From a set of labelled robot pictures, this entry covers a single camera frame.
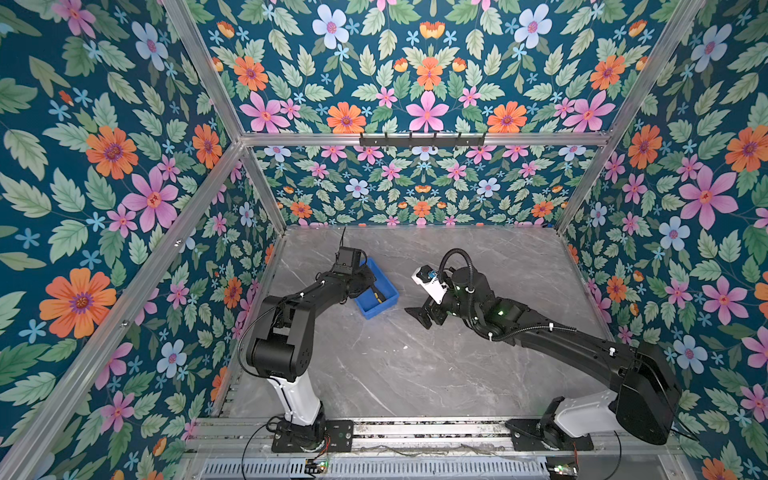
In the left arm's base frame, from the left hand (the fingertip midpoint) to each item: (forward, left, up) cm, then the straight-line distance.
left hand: (377, 269), depth 95 cm
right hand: (-16, -11, +12) cm, 23 cm away
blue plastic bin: (-5, -4, -7) cm, 10 cm away
